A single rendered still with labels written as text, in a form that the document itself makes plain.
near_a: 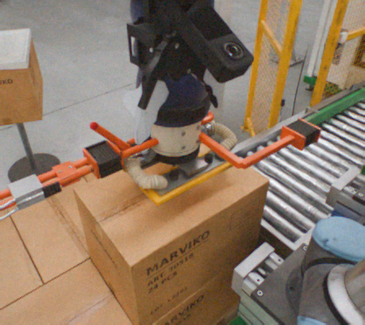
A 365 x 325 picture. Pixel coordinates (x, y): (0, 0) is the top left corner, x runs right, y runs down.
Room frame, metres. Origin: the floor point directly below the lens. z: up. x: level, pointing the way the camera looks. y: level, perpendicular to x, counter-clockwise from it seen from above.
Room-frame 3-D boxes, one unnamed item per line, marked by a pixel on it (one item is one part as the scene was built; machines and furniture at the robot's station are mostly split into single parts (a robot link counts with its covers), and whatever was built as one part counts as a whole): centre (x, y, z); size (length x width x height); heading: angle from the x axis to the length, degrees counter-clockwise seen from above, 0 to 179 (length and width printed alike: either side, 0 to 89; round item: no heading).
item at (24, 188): (0.63, 0.39, 1.18); 0.07 x 0.07 x 0.04; 37
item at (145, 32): (0.43, 0.01, 1.66); 0.09 x 0.08 x 0.12; 41
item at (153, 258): (0.91, 0.02, 0.74); 0.60 x 0.40 x 0.40; 127
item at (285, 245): (1.15, -0.28, 0.58); 0.70 x 0.03 x 0.06; 38
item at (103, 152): (0.76, 0.22, 1.18); 0.10 x 0.08 x 0.06; 37
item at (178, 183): (0.84, -0.04, 1.08); 0.34 x 0.10 x 0.05; 127
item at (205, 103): (0.91, 0.02, 1.30); 0.23 x 0.23 x 0.04
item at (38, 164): (2.10, 1.16, 0.31); 0.40 x 0.40 x 0.62
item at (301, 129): (0.88, -0.38, 1.19); 0.09 x 0.08 x 0.05; 37
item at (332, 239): (0.42, -0.32, 1.20); 0.13 x 0.12 x 0.14; 157
